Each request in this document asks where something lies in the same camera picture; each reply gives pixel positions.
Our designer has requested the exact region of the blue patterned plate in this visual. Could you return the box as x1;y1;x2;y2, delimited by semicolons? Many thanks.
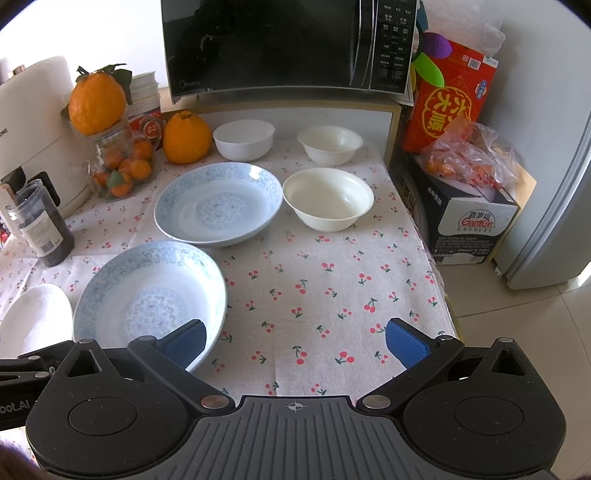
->
153;162;283;248
73;241;228;371

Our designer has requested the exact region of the large cream bowl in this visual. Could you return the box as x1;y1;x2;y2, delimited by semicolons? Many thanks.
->
283;168;375;233

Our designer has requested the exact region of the stack of white bowls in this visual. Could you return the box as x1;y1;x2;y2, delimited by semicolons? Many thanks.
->
126;71;159;116

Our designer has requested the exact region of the white dish at edge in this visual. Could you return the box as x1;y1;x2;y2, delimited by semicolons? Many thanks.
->
0;284;73;359

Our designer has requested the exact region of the cherry print tablecloth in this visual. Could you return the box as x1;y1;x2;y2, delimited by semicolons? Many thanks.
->
1;146;456;400

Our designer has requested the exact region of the Ganten water carton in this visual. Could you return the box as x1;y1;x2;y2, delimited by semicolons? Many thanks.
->
391;153;537;265

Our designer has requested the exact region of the dark spice jar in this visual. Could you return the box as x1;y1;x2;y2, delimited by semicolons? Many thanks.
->
7;179;75;268

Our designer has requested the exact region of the glass jar of tangerines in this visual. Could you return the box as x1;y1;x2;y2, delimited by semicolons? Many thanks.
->
87;120;155;201

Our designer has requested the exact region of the plastic bag of tangerines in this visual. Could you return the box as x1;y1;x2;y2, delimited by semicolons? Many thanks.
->
417;117;519;190

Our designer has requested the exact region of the orange on table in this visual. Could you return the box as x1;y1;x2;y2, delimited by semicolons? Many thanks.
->
162;110;212;165

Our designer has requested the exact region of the small cream bowl right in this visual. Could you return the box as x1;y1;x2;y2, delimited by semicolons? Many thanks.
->
297;125;363;167

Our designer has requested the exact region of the small white bowl left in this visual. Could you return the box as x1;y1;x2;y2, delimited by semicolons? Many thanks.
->
213;119;276;162

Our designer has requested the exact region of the red instant noodle cup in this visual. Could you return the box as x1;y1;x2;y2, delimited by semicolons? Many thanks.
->
128;108;163;150

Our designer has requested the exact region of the orange with leaves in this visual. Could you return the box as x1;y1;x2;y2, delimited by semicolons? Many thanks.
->
60;63;132;136

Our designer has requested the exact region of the silver refrigerator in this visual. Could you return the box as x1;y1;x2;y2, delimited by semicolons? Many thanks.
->
484;1;590;290

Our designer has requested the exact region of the red gift bag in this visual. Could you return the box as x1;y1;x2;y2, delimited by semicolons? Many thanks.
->
403;39;498;153

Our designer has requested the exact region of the purple green plush toy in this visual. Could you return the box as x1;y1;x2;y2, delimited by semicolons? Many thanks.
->
411;2;453;88

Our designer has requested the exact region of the black microwave oven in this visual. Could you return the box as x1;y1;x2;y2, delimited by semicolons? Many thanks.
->
161;0;418;97

